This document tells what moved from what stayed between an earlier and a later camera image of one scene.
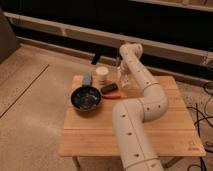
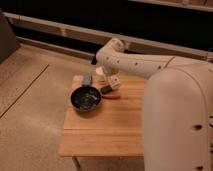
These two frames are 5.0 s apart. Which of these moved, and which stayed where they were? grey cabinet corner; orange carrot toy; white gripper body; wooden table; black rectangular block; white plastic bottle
Moved: white gripper body; white plastic bottle
Stayed: black rectangular block; grey cabinet corner; wooden table; orange carrot toy
